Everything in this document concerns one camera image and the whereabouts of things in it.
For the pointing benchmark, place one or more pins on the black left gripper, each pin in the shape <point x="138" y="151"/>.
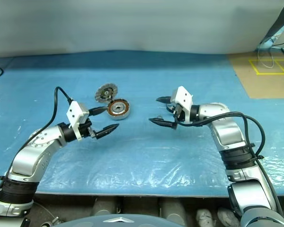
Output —
<point x="86" y="130"/>

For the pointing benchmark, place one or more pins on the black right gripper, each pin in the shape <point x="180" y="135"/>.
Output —
<point x="178" y="112"/>

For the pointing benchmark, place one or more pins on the copper wound motor stator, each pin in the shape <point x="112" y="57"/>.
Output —
<point x="123" y="114"/>

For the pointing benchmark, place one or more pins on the toothed silver motor disc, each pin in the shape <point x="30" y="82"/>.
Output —
<point x="105" y="93"/>

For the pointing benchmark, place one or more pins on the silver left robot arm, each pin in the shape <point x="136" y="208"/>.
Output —
<point x="30" y="156"/>

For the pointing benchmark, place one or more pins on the blue plastic table cover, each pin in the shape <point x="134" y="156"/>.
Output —
<point x="142" y="153"/>

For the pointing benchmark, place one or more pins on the grey rounded cylinder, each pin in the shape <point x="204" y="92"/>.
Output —
<point x="104" y="205"/>
<point x="172" y="210"/>

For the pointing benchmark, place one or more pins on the white backdrop sheet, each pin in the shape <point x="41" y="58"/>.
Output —
<point x="132" y="23"/>

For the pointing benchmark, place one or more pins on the grey robot torso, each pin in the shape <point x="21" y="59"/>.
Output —
<point x="97" y="222"/>

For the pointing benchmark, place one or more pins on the white sneaker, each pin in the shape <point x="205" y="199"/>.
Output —
<point x="227" y="216"/>
<point x="203" y="218"/>

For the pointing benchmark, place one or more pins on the yellow tape marking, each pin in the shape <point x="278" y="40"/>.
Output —
<point x="274" y="73"/>

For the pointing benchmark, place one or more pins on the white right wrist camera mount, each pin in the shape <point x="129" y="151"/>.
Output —
<point x="183" y="95"/>

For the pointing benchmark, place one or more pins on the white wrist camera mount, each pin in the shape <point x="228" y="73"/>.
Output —
<point x="183" y="95"/>
<point x="73" y="113"/>

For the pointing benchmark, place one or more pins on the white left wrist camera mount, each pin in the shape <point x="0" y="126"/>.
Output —
<point x="73" y="113"/>

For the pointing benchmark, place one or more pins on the grey slanted frame leg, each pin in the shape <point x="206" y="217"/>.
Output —
<point x="275" y="30"/>

